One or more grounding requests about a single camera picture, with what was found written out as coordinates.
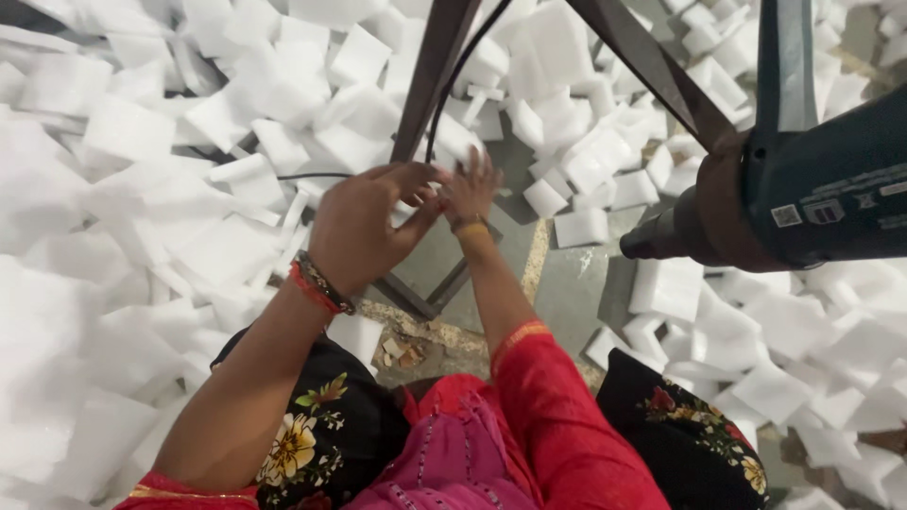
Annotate black power cable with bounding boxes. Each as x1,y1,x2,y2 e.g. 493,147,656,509
275,0,515,182

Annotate person's right hand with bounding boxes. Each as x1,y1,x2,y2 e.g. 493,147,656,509
437,144,505,228

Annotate pink scarf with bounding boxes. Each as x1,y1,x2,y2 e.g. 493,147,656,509
343,391,541,510

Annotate black floral trousers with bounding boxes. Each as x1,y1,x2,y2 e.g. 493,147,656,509
210,327,770,510

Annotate person's left hand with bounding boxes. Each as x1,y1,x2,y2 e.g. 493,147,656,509
305,162,452,304

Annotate dark teal heat gun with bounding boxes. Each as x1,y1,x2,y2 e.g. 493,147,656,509
619,0,907,274

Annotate red tunic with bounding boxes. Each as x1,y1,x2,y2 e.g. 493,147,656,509
113,320,673,510

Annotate brown metal stand frame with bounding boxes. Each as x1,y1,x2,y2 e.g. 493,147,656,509
367,0,739,322

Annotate heap of white foam pieces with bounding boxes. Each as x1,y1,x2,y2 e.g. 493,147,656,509
0,0,907,510

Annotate yellow wrist bangle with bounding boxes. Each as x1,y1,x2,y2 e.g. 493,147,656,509
449,214,492,239

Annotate small rubble bits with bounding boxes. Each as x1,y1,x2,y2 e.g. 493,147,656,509
380,336,428,371

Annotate red and beaded wrist bangles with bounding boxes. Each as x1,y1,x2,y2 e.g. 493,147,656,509
288,249,357,317

